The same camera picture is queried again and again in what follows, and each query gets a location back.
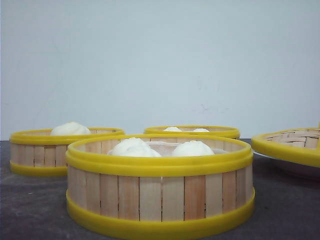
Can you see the bamboo steamer basket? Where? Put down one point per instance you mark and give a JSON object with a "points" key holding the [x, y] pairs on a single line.
{"points": [[160, 198], [219, 131], [38, 153]]}

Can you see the woven bamboo steamer lid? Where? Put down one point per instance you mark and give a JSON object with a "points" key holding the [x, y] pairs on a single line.
{"points": [[296, 145]]}

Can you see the rear left white bun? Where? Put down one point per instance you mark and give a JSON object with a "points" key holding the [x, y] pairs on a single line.
{"points": [[172, 129]]}

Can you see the front left white bun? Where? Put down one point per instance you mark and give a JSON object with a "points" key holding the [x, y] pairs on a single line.
{"points": [[133, 147]]}

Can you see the rear right white bun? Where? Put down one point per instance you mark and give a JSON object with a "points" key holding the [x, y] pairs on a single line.
{"points": [[201, 130]]}

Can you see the front right white bun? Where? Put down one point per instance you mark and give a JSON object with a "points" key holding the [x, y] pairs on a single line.
{"points": [[192, 148]]}

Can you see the white bun in left basket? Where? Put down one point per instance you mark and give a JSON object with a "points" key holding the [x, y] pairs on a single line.
{"points": [[70, 129]]}

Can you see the white plate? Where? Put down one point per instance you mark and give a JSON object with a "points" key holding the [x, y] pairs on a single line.
{"points": [[294, 169]]}

